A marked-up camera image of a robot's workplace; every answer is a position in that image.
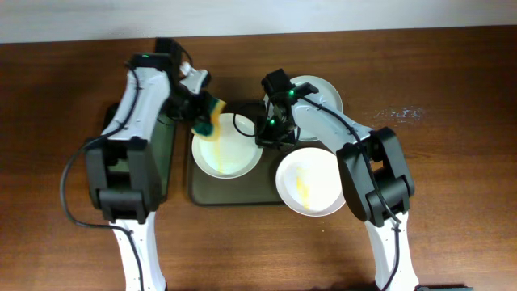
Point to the pink round plate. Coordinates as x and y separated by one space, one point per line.
308 182

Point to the grey round plate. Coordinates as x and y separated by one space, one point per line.
327 96

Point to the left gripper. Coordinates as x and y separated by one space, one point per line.
201 114

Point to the white round plate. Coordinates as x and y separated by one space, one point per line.
232 154

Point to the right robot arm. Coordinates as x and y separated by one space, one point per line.
376 181

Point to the yellow green sponge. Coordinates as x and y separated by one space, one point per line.
207 125

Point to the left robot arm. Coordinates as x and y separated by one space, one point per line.
128 165

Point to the dark green water tray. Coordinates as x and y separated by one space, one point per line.
162 145

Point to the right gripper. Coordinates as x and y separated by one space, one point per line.
265 140

